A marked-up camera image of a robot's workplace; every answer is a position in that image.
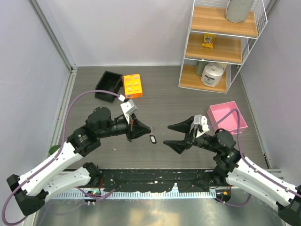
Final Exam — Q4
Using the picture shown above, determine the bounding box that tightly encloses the grey can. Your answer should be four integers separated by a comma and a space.
195, 61, 208, 76

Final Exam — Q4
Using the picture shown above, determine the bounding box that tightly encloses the green lime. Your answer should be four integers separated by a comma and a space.
48, 145, 60, 155

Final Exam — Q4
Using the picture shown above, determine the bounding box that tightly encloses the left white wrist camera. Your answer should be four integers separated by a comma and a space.
118, 95, 138, 124

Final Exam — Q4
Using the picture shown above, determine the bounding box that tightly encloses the white slotted cable duct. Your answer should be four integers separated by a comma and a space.
52, 189, 216, 200

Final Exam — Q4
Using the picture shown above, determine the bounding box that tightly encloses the white paper roll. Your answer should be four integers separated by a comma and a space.
201, 62, 228, 87

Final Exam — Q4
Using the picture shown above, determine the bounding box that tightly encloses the black key fob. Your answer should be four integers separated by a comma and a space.
150, 134, 157, 144

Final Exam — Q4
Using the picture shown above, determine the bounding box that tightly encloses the yellow snack packet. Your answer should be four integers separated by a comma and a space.
202, 33, 216, 49

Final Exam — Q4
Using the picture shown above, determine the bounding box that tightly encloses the black plastic bin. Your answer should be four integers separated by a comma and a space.
95, 71, 123, 103

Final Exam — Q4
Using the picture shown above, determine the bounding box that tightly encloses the grey felt cylinder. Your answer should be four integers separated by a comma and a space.
225, 0, 254, 23

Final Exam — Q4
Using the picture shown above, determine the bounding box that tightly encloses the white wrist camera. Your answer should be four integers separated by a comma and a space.
193, 114, 210, 138
118, 95, 138, 124

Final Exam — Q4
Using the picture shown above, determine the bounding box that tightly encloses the white wire wooden shelf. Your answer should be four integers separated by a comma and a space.
178, 0, 268, 93

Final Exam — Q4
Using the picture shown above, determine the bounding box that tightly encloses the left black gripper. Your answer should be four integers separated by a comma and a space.
98, 113, 151, 142

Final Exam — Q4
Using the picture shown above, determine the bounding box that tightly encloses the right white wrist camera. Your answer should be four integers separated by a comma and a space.
193, 114, 210, 138

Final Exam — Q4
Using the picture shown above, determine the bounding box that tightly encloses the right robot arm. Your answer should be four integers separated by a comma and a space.
163, 115, 301, 226

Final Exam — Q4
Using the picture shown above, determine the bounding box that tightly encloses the pink plastic tray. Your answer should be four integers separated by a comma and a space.
207, 101, 248, 135

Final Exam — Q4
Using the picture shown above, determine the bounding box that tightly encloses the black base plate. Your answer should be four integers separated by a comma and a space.
77, 168, 245, 193

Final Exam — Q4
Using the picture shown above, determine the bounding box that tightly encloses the orange cardboard box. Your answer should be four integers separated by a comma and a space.
123, 74, 143, 98

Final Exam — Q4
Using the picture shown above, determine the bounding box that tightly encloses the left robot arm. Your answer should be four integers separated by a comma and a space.
7, 107, 151, 216

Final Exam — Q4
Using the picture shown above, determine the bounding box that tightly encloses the aluminium frame rail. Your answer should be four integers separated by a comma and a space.
28, 0, 78, 72

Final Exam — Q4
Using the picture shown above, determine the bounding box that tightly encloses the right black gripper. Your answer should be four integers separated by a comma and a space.
163, 115, 220, 153

